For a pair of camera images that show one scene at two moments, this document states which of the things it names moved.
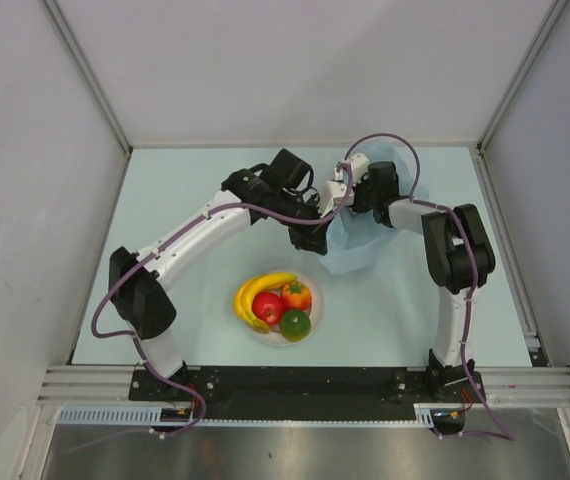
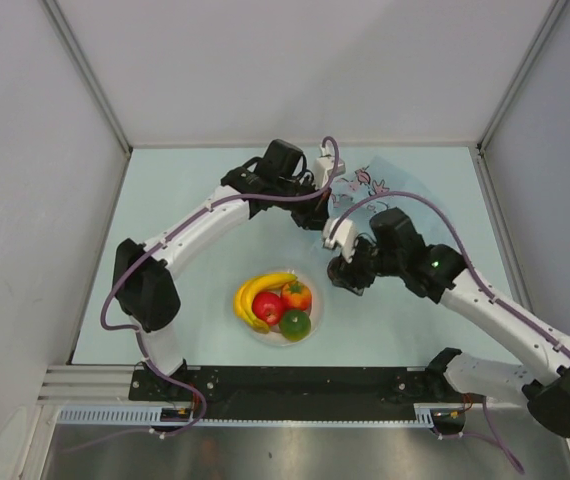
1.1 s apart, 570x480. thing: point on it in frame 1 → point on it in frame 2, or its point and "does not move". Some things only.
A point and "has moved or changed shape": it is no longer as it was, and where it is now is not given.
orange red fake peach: x=295 y=296 does not move
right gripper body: x=365 y=195 → x=362 y=266
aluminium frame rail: x=508 y=387 does not move
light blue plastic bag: x=355 y=237 has moved or changed shape
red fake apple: x=268 y=307 does not move
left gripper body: x=301 y=233 → x=303 y=211
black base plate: x=295 y=393 does not move
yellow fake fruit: x=247 y=292 does not move
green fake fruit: x=295 y=325 does not move
